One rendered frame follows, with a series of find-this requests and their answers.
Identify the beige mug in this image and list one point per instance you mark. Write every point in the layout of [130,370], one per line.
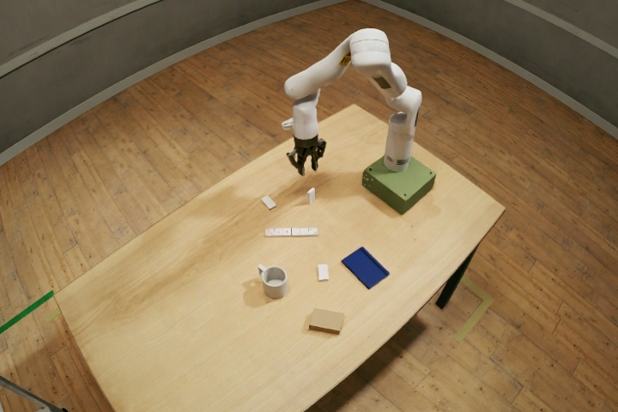
[274,276]

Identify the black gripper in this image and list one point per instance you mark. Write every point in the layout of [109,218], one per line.
[313,144]

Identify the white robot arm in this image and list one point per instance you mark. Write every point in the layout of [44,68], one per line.
[370,55]

